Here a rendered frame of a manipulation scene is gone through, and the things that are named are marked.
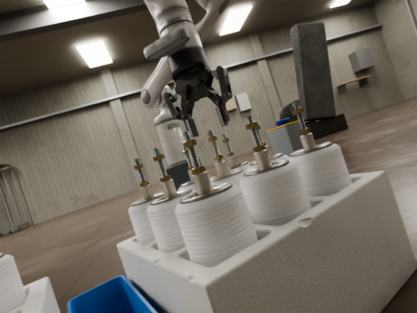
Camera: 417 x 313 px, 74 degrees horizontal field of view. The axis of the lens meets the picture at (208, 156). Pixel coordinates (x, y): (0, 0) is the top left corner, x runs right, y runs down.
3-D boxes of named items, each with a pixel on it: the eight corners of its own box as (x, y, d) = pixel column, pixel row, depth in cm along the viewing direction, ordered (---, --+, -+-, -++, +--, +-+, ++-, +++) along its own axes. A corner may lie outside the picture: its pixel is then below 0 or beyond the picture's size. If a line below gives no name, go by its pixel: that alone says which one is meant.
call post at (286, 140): (300, 238, 77) (265, 132, 77) (316, 228, 81) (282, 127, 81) (322, 240, 71) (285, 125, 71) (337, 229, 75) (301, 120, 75)
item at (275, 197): (290, 260, 51) (259, 166, 51) (342, 264, 44) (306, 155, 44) (260, 289, 44) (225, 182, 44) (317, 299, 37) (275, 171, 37)
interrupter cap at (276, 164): (260, 169, 49) (259, 165, 49) (298, 160, 44) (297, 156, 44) (234, 181, 44) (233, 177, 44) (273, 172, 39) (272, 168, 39)
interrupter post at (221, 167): (217, 180, 54) (211, 164, 54) (227, 176, 55) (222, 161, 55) (223, 179, 52) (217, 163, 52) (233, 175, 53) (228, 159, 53)
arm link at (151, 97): (164, 38, 91) (184, 40, 98) (134, 95, 108) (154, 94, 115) (179, 58, 88) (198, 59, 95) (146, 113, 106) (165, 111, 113)
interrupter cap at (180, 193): (164, 199, 52) (163, 195, 52) (199, 188, 50) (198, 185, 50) (142, 210, 45) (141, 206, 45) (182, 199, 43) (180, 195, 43)
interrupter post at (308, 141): (314, 149, 51) (309, 133, 51) (320, 149, 49) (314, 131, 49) (302, 153, 51) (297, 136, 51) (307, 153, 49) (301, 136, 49)
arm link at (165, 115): (156, 88, 115) (169, 128, 115) (138, 89, 108) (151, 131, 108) (170, 79, 109) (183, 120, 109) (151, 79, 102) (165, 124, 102)
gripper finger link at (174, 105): (173, 91, 58) (187, 115, 57) (167, 97, 58) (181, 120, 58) (165, 90, 55) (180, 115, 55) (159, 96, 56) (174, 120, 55)
